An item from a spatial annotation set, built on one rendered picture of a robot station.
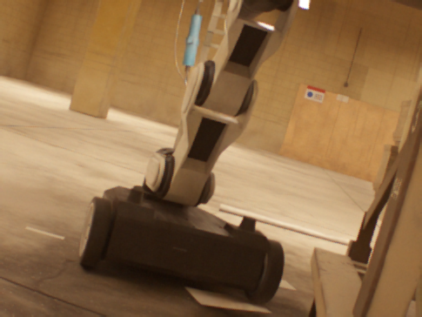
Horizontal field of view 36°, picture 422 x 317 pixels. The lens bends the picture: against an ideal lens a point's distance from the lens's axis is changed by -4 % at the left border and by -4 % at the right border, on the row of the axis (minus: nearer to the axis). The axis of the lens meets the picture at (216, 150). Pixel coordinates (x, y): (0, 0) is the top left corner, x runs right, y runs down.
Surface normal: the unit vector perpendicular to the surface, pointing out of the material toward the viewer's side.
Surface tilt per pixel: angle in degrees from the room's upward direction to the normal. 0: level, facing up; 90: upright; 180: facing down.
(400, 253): 90
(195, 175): 126
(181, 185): 112
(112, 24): 90
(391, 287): 90
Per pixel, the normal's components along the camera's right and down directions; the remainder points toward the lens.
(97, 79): -0.11, 0.02
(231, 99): 0.11, 0.51
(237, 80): 0.02, 0.69
